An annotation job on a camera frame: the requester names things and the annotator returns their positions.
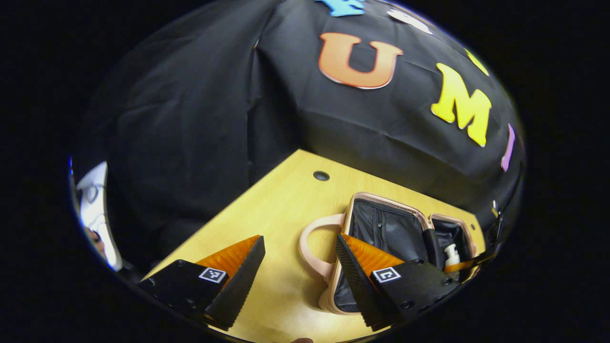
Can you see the pink suitcase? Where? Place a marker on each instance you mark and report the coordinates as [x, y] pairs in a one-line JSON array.
[[391, 228]]

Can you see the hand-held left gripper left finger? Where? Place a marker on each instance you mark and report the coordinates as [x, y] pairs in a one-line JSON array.
[[238, 281]]

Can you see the white printed poster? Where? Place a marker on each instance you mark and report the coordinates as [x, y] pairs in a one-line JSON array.
[[95, 205]]

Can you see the black backdrop cloth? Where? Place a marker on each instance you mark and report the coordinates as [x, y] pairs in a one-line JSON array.
[[190, 119]]

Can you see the white pump bottle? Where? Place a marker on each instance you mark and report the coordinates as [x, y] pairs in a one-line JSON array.
[[452, 257]]

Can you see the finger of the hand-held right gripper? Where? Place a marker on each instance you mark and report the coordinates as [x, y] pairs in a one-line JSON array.
[[464, 265]]

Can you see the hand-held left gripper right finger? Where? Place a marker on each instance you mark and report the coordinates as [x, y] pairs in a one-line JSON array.
[[362, 281]]

